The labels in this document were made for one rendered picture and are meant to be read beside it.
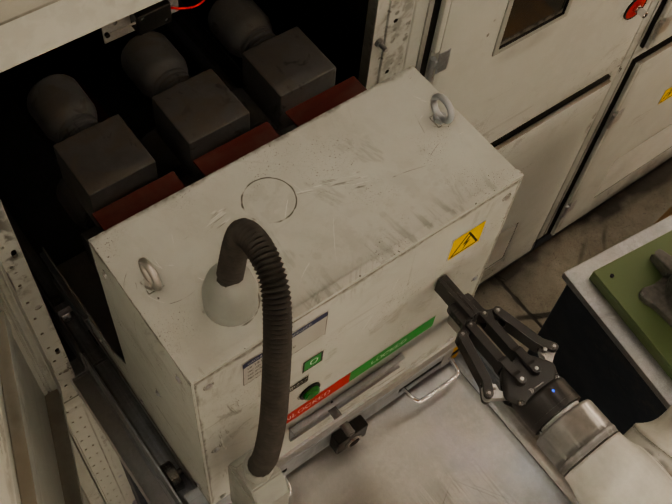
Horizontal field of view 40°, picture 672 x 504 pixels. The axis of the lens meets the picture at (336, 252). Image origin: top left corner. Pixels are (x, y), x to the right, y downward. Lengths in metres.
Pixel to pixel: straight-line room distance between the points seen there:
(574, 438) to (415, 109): 0.46
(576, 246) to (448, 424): 1.36
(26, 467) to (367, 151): 0.56
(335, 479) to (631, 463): 0.55
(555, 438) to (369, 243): 0.33
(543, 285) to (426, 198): 1.65
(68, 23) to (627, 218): 2.22
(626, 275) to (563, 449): 0.78
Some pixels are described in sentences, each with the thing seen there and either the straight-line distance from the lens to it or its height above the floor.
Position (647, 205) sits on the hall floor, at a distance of 3.04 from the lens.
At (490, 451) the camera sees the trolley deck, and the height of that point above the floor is 0.85.
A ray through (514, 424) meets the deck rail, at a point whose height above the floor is 0.85.
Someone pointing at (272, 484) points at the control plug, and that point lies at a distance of 1.15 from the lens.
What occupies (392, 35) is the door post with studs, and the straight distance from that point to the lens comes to 1.43.
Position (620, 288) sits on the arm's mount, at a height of 0.78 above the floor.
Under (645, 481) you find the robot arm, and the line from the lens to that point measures 1.18.
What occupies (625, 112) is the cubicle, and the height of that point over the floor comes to 0.59.
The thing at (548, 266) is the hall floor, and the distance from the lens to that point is 2.81.
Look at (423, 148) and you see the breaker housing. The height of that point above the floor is 1.39.
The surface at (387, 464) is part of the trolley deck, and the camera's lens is 1.57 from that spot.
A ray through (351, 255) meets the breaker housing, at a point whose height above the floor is 1.39.
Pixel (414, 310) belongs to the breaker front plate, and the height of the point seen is 1.18.
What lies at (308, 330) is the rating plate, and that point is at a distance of 1.10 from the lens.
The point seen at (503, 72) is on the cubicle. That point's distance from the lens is 1.73.
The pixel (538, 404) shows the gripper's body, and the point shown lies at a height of 1.26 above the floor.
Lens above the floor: 2.32
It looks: 59 degrees down
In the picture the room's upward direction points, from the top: 8 degrees clockwise
